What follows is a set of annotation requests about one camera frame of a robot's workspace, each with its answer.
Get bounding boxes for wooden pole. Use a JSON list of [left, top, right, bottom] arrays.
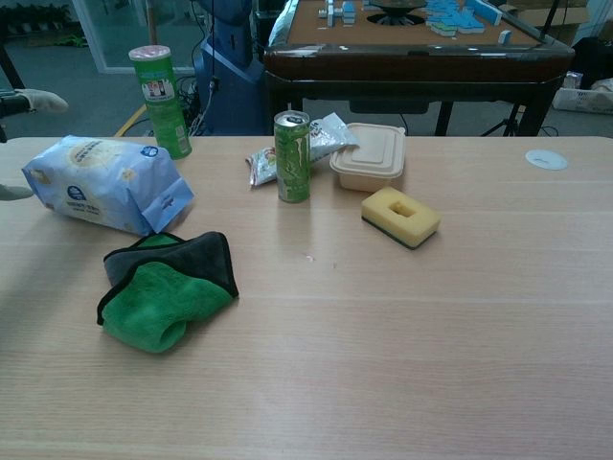
[[147, 0, 160, 47]]

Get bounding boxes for black bag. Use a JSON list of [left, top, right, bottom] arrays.
[[572, 36, 613, 90]]

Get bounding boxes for brown cardboard box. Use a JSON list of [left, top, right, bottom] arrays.
[[507, 3, 590, 28]]

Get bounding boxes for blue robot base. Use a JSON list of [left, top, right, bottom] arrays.
[[193, 0, 270, 136]]

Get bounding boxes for white cardboard box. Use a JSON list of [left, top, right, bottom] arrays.
[[553, 85, 613, 114]]

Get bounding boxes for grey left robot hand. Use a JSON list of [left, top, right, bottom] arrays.
[[0, 88, 70, 201]]

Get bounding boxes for black slanted table leg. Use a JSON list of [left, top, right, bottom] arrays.
[[0, 43, 25, 92]]

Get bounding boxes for blue white mahjong tile heap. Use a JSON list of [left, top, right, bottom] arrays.
[[424, 0, 503, 38]]

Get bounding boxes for dark wooden mahjong table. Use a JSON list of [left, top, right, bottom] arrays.
[[262, 0, 576, 138]]

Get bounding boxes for silver snack packet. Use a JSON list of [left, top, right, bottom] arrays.
[[245, 112, 360, 191]]

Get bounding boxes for green drink can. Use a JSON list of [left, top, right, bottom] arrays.
[[273, 110, 312, 204]]

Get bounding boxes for black and green cloth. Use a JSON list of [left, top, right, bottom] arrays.
[[96, 231, 239, 355]]

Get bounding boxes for blue white paper bag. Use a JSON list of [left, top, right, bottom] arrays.
[[21, 134, 196, 238]]

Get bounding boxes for green chips tube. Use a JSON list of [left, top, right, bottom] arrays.
[[127, 44, 193, 161]]

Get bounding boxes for blue white mahjong tile cluster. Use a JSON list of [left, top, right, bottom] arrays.
[[318, 0, 358, 25]]

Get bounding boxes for beige lidded lunch box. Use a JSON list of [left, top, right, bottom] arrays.
[[329, 122, 407, 194]]

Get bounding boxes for grey round cable grommet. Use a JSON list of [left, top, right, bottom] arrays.
[[524, 149, 569, 172]]

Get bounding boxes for black tripod stand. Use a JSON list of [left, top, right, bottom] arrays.
[[481, 103, 528, 138]]

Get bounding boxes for black round dice console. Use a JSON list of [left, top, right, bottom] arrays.
[[366, 0, 429, 25]]

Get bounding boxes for yellow sponge with hole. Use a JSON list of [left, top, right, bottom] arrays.
[[360, 186, 443, 251]]

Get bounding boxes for pale blue draped cover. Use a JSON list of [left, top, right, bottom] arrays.
[[267, 0, 301, 47]]

